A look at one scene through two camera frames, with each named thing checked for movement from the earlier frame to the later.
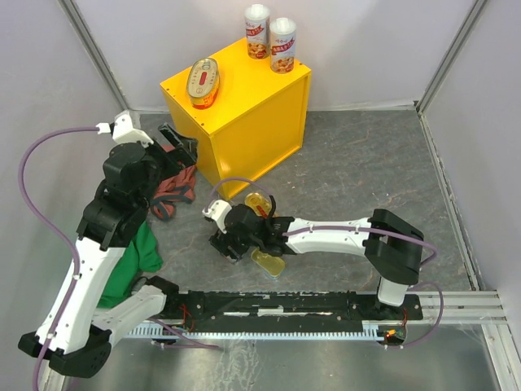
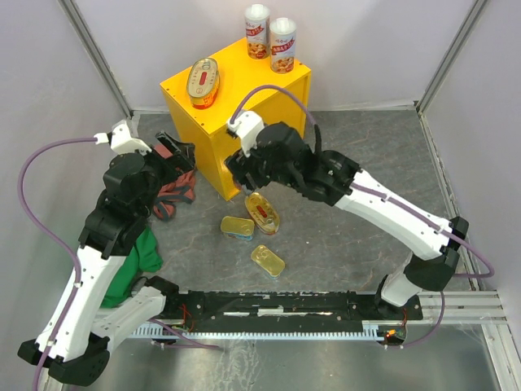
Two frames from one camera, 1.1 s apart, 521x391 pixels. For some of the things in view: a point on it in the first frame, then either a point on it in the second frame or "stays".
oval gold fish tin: x=203 y=81 stays
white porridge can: x=282 y=42 stays
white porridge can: x=257 y=28 stays
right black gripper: x=220 y=241 → x=236 y=166
